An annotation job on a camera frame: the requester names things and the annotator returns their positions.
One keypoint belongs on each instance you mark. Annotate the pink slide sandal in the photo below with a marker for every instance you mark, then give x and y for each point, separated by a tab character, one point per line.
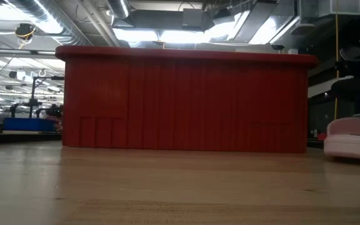
348	140

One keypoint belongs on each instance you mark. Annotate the red plastic bin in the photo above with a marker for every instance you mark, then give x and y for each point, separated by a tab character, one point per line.
186	100

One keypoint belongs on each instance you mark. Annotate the blue storage bin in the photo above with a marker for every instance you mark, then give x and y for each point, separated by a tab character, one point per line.
27	124

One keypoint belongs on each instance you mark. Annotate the grey ceiling box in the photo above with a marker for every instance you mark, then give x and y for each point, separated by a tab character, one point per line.
192	17

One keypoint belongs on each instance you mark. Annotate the black metal stand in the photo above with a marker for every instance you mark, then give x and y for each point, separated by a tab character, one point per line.
32	93

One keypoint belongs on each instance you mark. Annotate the silver spiral air duct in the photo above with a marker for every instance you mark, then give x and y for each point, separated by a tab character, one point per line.
58	22

